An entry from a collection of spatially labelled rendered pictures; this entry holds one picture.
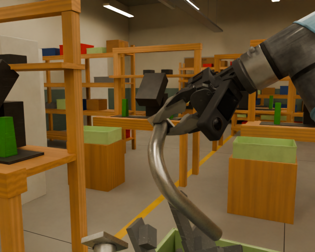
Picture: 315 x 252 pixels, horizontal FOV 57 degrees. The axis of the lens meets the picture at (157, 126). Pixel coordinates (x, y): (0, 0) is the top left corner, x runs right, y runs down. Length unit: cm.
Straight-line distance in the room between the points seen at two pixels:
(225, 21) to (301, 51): 1101
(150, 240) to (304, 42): 42
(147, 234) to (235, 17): 1110
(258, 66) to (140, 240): 37
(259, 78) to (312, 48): 9
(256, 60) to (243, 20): 1089
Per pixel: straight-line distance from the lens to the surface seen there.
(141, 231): 56
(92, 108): 632
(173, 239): 93
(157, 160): 54
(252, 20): 1138
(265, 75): 54
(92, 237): 43
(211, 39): 1153
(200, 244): 74
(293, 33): 55
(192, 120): 60
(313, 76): 53
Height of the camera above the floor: 139
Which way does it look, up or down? 8 degrees down
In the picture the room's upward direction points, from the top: straight up
